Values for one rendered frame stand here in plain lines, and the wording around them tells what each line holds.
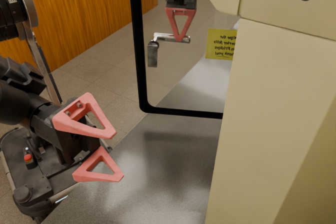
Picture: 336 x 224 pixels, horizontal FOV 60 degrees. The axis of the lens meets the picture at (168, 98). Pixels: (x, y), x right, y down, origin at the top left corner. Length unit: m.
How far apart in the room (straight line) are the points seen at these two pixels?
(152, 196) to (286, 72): 0.47
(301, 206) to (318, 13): 0.32
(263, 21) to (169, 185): 0.50
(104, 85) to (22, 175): 1.11
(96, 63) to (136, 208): 2.26
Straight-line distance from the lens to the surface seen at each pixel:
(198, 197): 0.70
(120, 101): 2.37
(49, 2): 2.68
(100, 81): 2.61
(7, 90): 0.47
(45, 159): 1.75
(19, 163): 1.81
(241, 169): 0.45
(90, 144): 0.50
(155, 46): 0.65
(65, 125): 0.40
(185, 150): 0.78
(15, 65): 0.58
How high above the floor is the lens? 1.54
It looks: 41 degrees down
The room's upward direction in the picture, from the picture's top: straight up
